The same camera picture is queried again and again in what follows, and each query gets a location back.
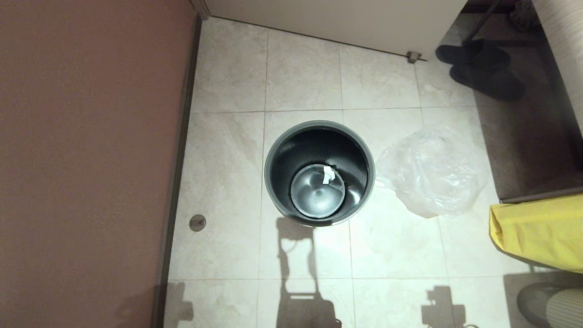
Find metal floor threshold strip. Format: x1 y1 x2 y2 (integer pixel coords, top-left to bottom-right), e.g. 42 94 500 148
499 184 583 204

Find black slipper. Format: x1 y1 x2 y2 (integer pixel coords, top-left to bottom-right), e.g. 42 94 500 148
449 64 527 102
435 39 511 67

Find grey trash bin rim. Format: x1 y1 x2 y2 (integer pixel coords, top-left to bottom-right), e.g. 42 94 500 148
264 120 376 225

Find yellow bag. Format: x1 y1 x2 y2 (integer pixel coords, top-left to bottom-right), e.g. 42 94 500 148
489 194 583 274

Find gray fuzzy bundle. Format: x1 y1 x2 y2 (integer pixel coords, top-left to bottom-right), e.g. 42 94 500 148
509 0 542 31

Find beige ribbed round object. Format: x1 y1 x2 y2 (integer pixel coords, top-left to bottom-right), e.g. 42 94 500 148
546 288 583 328

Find clear plastic trash bag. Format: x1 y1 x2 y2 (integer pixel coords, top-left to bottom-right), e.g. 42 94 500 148
374 125 489 219

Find white door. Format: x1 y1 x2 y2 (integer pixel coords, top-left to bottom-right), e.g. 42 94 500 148
207 0 469 60

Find dark furniture leg pole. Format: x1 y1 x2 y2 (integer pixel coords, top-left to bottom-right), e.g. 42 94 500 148
462 0 501 44

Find beige striped upholstered furniture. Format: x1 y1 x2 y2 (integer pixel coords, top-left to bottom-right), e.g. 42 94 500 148
531 0 583 135

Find dark wall baseboard strip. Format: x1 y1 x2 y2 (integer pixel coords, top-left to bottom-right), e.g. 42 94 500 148
152 14 204 328

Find grey round trash bin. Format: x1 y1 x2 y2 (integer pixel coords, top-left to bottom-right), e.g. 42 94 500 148
264 120 376 227

